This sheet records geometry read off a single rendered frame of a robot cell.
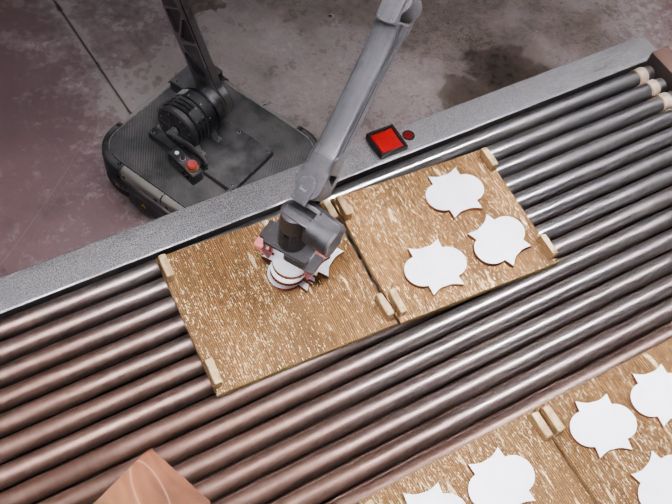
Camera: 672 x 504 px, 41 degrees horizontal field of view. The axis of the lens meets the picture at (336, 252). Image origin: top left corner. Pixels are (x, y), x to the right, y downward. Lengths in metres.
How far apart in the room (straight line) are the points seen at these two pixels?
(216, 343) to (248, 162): 1.20
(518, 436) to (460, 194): 0.59
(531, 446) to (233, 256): 0.74
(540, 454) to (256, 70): 2.18
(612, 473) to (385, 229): 0.71
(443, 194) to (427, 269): 0.21
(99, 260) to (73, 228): 1.17
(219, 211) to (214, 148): 0.96
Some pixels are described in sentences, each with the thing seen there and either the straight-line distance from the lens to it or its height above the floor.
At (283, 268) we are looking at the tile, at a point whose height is 1.00.
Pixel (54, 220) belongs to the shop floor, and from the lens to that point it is 3.22.
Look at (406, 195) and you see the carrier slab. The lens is 2.12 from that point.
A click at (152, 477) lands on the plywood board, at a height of 1.04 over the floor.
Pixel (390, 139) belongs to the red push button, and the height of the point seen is 0.93.
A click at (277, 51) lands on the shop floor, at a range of 3.69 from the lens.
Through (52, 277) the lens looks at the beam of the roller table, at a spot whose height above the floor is 0.92.
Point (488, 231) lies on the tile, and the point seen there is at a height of 0.95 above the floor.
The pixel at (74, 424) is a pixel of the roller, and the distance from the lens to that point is 1.86.
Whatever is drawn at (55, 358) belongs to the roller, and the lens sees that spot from 1.93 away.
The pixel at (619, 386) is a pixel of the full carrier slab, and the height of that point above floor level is 0.94.
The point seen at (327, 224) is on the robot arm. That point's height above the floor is 1.20.
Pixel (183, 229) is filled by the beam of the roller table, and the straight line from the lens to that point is 2.05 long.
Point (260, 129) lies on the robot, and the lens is 3.10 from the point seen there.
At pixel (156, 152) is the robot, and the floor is 0.24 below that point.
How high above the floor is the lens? 2.62
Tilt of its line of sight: 57 degrees down
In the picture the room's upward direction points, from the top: 10 degrees clockwise
